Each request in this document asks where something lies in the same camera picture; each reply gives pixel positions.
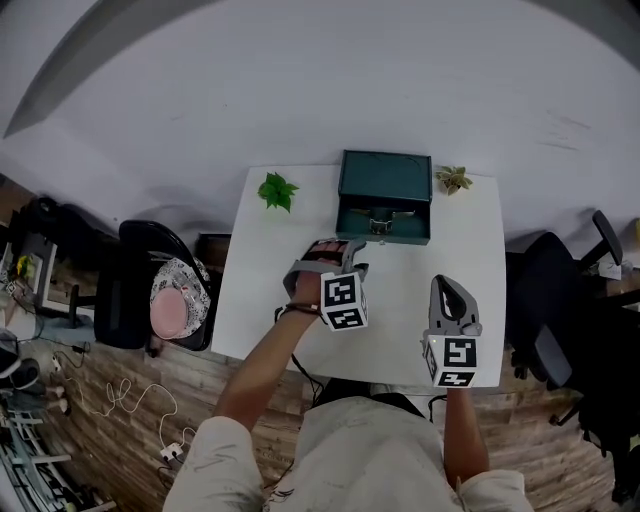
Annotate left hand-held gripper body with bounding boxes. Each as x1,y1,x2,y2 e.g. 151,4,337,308
282,259,371,333

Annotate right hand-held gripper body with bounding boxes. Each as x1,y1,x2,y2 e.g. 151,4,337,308
420,323,485,390

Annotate brass clasp tool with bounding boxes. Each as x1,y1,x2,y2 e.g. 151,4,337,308
349,206,417,236

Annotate dark green metal box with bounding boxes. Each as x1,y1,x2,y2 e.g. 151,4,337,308
334,148,434,247

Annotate person's left forearm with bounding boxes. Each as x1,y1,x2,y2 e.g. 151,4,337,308
212,304,324,431

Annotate person's right forearm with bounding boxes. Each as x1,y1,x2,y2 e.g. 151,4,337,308
443,387,491,489

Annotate person's left hand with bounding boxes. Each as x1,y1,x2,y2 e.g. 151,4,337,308
293,239,350,308

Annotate black office chair grey armrests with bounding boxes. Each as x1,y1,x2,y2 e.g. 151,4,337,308
504,209,625,394

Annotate person's black shorts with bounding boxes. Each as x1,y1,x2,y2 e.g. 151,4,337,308
314,378,426,419

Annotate green potted plant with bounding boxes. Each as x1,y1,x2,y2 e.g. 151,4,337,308
257,171,300,214

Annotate pale variegated potted plant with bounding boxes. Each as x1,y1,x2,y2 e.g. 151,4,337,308
433,165,474,196

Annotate person's beige shirt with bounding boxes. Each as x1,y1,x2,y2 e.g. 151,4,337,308
162,394,536,512

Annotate black mesh office chair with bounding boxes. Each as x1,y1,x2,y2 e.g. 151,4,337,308
549,294,640,504

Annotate floral seat cushion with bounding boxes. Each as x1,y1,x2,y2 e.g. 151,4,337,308
149,257,212,341

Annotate pink round cushion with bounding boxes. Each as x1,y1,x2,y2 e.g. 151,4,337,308
149,289,189,341

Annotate black folding chair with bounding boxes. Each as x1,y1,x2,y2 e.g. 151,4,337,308
118,219,216,354

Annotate black high-back office chair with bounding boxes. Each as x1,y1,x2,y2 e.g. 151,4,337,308
29,196,151,351

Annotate white side desk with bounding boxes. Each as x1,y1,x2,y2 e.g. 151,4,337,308
0,234,96,331

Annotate black bracelet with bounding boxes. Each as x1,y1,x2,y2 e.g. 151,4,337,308
273,301,324,321

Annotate thin looped white cable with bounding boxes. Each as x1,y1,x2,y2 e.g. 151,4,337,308
62,377,199,451

